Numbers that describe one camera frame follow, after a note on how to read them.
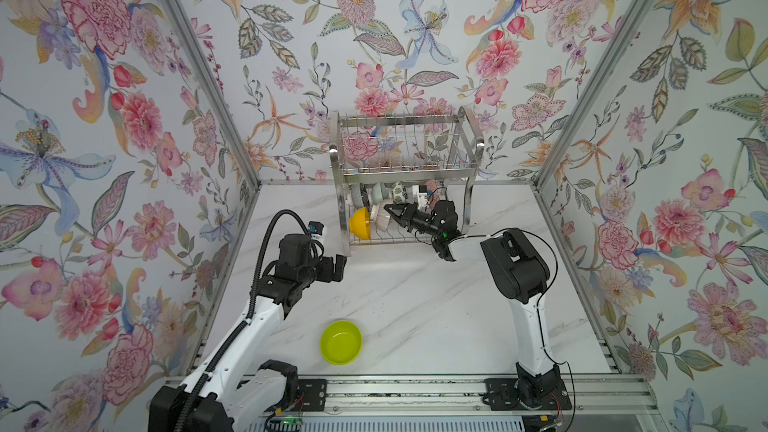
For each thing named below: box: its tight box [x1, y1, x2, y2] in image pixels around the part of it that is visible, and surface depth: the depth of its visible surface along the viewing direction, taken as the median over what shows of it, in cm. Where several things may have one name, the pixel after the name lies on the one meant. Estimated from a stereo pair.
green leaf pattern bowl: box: [392, 181, 408, 204], surface depth 105 cm
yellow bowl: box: [350, 207, 371, 240], surface depth 97 cm
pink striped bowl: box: [370, 204, 391, 233], surface depth 95 cm
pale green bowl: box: [372, 182, 389, 204], surface depth 105 cm
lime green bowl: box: [320, 320, 363, 366], surface depth 83 cm
